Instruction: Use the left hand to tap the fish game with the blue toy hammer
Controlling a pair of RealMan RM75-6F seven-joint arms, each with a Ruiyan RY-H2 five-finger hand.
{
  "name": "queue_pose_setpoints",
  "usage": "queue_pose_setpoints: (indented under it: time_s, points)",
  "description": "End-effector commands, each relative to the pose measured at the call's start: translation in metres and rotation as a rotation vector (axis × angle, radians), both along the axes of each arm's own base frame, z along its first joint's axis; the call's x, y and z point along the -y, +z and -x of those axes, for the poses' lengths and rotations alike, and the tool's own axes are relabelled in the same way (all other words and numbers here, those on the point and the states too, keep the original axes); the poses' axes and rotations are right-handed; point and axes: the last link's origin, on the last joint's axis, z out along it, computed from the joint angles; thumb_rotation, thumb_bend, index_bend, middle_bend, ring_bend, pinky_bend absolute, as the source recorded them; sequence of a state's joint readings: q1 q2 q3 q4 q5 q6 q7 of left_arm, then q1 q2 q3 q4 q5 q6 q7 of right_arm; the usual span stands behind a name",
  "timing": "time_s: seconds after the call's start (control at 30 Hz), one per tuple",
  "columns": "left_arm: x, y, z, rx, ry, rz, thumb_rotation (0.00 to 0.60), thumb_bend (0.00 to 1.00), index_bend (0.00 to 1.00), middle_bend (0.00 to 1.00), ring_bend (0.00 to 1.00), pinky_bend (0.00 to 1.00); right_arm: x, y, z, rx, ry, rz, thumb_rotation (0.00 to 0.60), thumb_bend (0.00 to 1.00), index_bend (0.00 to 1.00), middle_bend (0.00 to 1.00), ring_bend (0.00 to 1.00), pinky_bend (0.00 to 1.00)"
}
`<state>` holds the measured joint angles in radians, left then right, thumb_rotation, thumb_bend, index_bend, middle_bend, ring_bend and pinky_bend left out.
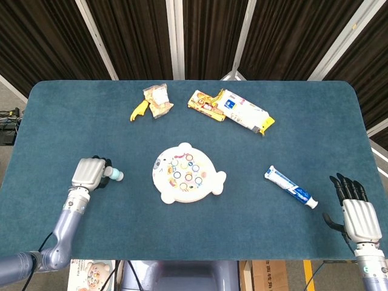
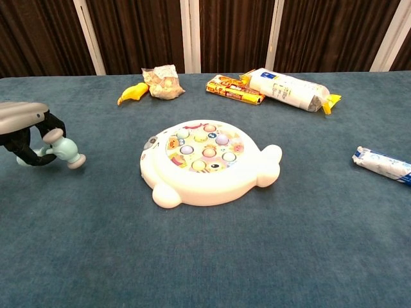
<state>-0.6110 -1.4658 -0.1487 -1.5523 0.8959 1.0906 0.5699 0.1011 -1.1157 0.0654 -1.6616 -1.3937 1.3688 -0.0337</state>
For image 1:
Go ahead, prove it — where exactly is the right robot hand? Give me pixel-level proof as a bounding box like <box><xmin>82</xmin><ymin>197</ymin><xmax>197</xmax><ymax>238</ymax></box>
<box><xmin>322</xmin><ymin>172</ymin><xmax>383</xmax><ymax>245</ymax></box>

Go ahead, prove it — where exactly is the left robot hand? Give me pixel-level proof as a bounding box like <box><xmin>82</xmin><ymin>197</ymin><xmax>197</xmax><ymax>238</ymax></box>
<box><xmin>71</xmin><ymin>155</ymin><xmax>113</xmax><ymax>192</ymax></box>

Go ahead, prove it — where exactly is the light blue toy bottle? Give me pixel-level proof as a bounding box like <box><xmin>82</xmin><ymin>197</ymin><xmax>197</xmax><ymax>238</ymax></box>
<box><xmin>102</xmin><ymin>166</ymin><xmax>124</xmax><ymax>182</ymax></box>

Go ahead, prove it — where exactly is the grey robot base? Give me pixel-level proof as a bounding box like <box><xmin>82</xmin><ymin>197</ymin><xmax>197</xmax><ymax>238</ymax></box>
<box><xmin>121</xmin><ymin>259</ymin><xmax>240</xmax><ymax>291</ymax></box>

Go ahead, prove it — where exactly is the white fish-shaped toy board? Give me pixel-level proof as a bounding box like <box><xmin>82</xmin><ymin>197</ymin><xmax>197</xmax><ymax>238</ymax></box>
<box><xmin>152</xmin><ymin>142</ymin><xmax>227</xmax><ymax>204</ymax></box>

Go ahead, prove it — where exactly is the toy box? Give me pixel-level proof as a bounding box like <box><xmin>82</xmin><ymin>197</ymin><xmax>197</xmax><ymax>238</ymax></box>
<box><xmin>67</xmin><ymin>259</ymin><xmax>116</xmax><ymax>291</ymax></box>

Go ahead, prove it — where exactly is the blue felt table mat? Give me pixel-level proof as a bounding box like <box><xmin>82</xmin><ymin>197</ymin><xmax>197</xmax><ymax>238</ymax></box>
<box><xmin>0</xmin><ymin>79</ymin><xmax>388</xmax><ymax>261</ymax></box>

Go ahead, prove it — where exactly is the yellow plastic tool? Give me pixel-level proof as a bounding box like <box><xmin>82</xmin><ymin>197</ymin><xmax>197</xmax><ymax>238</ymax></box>
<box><xmin>130</xmin><ymin>100</ymin><xmax>150</xmax><ymax>122</ymax></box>

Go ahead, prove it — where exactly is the blue white toothpaste tube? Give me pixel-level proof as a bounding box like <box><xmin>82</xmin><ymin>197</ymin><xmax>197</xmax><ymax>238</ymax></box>
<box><xmin>264</xmin><ymin>165</ymin><xmax>319</xmax><ymax>210</ymax></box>

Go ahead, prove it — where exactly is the black power device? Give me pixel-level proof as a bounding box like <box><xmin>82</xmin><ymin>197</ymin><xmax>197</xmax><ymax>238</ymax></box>
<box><xmin>0</xmin><ymin>107</ymin><xmax>22</xmax><ymax>147</ymax></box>

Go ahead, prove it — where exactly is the clear cracker snack bag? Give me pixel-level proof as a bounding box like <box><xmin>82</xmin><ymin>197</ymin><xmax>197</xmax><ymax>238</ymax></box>
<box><xmin>142</xmin><ymin>84</ymin><xmax>175</xmax><ymax>119</ymax></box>

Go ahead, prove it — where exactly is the brown cardboard box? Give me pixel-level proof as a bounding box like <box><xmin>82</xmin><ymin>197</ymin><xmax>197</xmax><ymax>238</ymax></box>
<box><xmin>239</xmin><ymin>259</ymin><xmax>289</xmax><ymax>291</ymax></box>

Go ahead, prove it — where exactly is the yellow red snack package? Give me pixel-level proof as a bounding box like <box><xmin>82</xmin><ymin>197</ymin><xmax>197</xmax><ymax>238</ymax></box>
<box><xmin>187</xmin><ymin>89</ymin><xmax>227</xmax><ymax>122</ymax></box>

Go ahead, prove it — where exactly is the dark brown pleated curtain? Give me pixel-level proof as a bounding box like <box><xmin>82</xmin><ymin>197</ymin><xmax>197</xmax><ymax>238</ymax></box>
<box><xmin>0</xmin><ymin>0</ymin><xmax>388</xmax><ymax>149</ymax></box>

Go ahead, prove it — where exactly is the white biscuit package yellow end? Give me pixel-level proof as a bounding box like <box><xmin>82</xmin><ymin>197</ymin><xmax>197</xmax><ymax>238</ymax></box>
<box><xmin>216</xmin><ymin>89</ymin><xmax>276</xmax><ymax>136</ymax></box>

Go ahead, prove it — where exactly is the white stand with pole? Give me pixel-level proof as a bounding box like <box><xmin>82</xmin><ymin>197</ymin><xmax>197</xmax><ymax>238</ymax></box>
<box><xmin>220</xmin><ymin>0</ymin><xmax>258</xmax><ymax>81</ymax></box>

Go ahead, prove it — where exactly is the blue floor cable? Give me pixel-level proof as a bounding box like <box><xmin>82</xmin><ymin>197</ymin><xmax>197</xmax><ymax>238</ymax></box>
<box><xmin>308</xmin><ymin>259</ymin><xmax>327</xmax><ymax>291</ymax></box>

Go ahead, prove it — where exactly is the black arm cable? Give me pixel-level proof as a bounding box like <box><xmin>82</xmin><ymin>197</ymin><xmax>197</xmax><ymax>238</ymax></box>
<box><xmin>21</xmin><ymin>232</ymin><xmax>55</xmax><ymax>291</ymax></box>

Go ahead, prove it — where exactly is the black floor cable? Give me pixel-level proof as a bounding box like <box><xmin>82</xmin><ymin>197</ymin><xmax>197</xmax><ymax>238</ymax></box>
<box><xmin>99</xmin><ymin>259</ymin><xmax>122</xmax><ymax>291</ymax></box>
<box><xmin>126</xmin><ymin>259</ymin><xmax>144</xmax><ymax>291</ymax></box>

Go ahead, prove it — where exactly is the white double frame post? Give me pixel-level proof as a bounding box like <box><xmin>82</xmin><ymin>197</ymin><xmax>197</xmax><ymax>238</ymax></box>
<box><xmin>165</xmin><ymin>0</ymin><xmax>186</xmax><ymax>81</ymax></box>

